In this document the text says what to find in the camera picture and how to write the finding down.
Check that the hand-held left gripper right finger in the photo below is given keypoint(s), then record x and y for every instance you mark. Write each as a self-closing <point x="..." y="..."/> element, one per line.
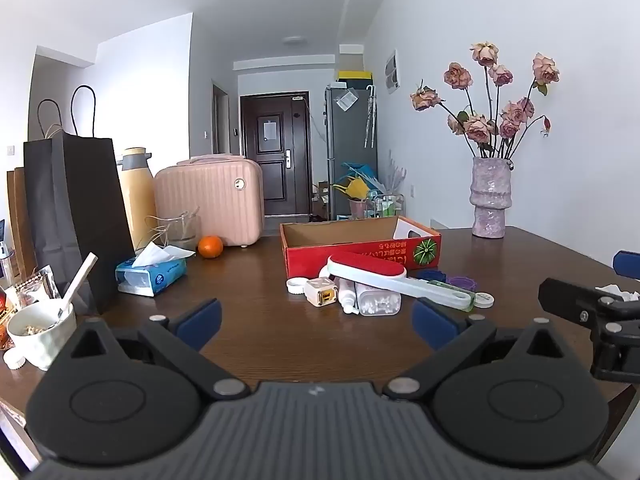
<point x="435" y="322"/>

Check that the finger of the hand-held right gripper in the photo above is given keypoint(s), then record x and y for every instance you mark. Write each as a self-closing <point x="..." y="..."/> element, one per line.
<point x="570" y="300"/>
<point x="627" y="264"/>

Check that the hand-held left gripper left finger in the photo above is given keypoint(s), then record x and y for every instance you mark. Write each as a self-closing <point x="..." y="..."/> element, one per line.
<point x="200" y="320"/>

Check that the green spray bottle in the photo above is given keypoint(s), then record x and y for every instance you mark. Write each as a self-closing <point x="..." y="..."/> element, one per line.
<point x="450" y="286"/>

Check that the clear cotton swab box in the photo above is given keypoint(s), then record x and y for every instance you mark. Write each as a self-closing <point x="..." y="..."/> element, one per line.
<point x="377" y="305"/>

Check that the red and white lint brush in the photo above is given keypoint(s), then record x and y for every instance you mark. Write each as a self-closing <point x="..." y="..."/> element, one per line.
<point x="380" y="280"/>

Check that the small white bottle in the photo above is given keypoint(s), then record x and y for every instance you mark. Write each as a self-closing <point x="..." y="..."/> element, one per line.
<point x="346" y="292"/>

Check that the red cardboard box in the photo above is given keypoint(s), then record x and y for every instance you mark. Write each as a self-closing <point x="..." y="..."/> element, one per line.
<point x="370" y="255"/>

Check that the white tape roll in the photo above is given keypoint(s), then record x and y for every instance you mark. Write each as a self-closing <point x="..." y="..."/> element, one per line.
<point x="289" y="285"/>

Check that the white cube charger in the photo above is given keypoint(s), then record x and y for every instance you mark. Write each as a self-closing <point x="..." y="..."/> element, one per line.
<point x="320" y="292"/>

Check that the white crumpled tissue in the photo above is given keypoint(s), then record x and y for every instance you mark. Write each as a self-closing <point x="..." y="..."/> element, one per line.
<point x="612" y="290"/>

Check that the blue lid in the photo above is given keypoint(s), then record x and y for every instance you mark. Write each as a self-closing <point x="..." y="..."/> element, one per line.
<point x="430" y="275"/>

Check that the purple lid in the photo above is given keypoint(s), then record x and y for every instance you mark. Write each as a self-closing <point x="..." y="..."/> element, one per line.
<point x="462" y="281"/>

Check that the white round cap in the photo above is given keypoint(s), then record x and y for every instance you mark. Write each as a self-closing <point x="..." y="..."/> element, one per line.
<point x="484" y="300"/>

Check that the blue tissue pack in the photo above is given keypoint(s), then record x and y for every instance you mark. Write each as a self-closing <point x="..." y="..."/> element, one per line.
<point x="160" y="275"/>

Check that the orange fruit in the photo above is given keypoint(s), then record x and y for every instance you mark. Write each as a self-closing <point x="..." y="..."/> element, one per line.
<point x="210" y="247"/>

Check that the clear glass cup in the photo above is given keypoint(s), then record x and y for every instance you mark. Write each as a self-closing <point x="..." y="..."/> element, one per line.
<point x="182" y="232"/>

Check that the pink hard-shell suitcase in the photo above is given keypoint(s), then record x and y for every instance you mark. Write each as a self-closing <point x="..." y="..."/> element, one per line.
<point x="210" y="200"/>

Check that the metal rolling cart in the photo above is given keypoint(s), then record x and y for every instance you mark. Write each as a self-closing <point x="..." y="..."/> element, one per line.
<point x="387" y="205"/>

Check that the white spoon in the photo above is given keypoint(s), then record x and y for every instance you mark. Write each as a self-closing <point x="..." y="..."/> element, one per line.
<point x="80" y="275"/>

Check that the pink bucket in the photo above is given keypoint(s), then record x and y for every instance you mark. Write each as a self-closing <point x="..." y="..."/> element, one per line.
<point x="357" y="209"/>

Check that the yellow thermos jug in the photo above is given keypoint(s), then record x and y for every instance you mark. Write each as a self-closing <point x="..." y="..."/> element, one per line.
<point x="137" y="195"/>

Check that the white feather decoration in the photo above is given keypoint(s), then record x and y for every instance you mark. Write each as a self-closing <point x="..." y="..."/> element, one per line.
<point x="392" y="175"/>

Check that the yellow plastic item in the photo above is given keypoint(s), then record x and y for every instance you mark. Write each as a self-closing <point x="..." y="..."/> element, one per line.
<point x="352" y="189"/>

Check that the white ceramic bowl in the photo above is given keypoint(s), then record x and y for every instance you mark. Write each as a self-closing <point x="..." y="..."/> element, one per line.
<point x="45" y="345"/>

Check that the silver snack packet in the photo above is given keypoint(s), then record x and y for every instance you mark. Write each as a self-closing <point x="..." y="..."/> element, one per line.
<point x="42" y="282"/>

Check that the black paper bag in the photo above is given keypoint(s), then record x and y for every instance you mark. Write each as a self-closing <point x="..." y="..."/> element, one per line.
<point x="80" y="200"/>

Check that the blue folded rack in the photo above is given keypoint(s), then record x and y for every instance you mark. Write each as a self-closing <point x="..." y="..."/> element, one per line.
<point x="360" y="169"/>

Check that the dark brown entrance door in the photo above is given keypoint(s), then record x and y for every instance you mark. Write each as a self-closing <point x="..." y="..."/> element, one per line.
<point x="275" y="160"/>

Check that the grey refrigerator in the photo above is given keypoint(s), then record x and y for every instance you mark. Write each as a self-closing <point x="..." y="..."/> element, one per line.
<point x="350" y="160"/>

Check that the small white bottle cap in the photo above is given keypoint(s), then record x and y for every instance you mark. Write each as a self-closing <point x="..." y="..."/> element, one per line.
<point x="13" y="358"/>

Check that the dried pink rose bouquet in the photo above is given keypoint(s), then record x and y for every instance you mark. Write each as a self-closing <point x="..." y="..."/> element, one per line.
<point x="480" y="130"/>

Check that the dark snack packet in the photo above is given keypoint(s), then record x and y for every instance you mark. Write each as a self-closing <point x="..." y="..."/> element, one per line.
<point x="7" y="320"/>

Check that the brown paper bag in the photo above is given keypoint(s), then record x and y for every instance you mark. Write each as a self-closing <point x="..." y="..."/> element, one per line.
<point x="20" y="220"/>

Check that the clear folded umbrella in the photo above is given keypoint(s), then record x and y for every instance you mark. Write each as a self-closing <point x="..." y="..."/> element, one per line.
<point x="370" y="120"/>

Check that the clear document pouch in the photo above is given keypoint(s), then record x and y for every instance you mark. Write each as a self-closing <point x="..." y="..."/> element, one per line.
<point x="346" y="101"/>

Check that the navy and yellow box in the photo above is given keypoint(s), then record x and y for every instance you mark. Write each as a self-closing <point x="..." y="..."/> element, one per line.
<point x="355" y="79"/>

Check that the beige box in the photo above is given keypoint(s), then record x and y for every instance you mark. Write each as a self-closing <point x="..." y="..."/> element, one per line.
<point x="351" y="57"/>

